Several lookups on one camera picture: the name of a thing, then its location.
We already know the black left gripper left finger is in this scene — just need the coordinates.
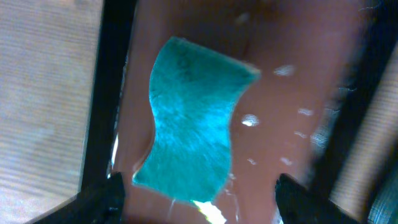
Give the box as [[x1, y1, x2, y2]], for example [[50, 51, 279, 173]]
[[30, 172, 126, 224]]

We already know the rectangular brown water tray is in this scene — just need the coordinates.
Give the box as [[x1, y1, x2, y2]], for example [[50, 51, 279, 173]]
[[81, 0, 397, 223]]

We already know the green yellow sponge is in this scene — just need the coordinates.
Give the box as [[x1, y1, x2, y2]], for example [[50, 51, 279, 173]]
[[132, 37, 261, 202]]

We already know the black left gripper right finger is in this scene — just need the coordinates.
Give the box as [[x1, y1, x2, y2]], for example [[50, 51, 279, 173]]
[[275, 173, 362, 224]]

